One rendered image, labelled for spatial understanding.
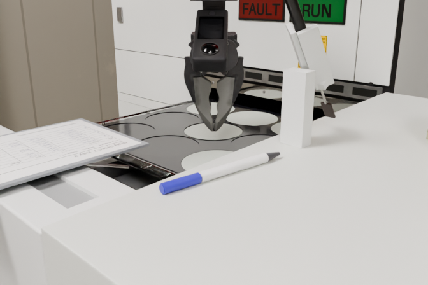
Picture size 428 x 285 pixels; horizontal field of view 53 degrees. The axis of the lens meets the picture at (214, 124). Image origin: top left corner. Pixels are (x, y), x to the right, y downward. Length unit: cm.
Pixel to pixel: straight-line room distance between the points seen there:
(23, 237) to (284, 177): 23
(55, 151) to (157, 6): 73
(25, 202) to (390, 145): 38
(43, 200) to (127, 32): 92
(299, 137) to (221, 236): 20
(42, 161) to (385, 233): 32
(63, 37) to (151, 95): 141
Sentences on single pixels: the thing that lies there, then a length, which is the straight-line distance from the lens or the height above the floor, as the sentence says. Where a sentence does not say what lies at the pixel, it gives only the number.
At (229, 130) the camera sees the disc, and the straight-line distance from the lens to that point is 76.
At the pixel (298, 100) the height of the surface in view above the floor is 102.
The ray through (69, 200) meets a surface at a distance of 40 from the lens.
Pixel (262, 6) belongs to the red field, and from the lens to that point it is 92.
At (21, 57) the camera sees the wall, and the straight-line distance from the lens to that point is 249.
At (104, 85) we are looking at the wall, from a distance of 271.
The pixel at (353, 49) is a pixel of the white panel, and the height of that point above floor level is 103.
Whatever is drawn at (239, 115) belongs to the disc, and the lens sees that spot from 85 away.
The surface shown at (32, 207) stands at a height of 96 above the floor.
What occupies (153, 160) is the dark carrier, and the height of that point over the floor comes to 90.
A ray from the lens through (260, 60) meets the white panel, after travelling 94.
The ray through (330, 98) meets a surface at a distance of 84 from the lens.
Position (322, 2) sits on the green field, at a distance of 85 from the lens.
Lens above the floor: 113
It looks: 17 degrees down
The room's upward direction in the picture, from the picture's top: straight up
